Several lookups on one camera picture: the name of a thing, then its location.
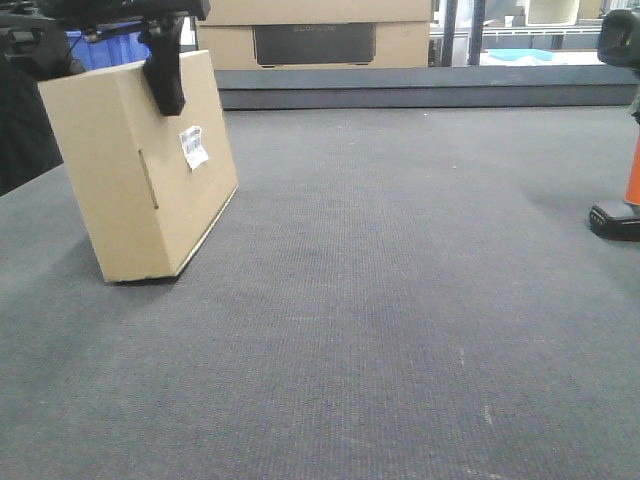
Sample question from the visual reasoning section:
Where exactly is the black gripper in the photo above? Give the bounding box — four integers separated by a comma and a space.
1, 1, 211, 116

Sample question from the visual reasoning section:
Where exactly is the brown cardboard package box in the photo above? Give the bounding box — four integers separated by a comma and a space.
39, 51, 238, 282

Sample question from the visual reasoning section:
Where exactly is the orange black barcode scanner gun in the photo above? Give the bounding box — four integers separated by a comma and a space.
588, 8, 640, 243

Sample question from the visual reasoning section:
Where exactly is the large cardboard box with print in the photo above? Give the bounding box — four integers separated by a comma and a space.
196, 0, 432, 70

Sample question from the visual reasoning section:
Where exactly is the blue plastic storage bin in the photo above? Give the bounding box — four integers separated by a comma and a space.
67, 31, 149, 70

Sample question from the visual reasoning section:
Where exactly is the white barcode label sticker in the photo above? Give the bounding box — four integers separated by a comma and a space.
179, 125, 210, 170

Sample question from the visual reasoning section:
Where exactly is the black jacket person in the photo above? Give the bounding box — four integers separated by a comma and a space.
1, 57, 63, 195

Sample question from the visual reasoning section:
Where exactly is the grey raised platform step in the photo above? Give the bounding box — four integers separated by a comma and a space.
215, 65, 638, 110

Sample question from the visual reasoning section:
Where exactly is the dark grey felt mat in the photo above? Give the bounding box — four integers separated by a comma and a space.
1, 108, 639, 479

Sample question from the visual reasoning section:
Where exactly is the light blue plastic tray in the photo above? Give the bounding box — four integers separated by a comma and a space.
482, 49, 554, 66

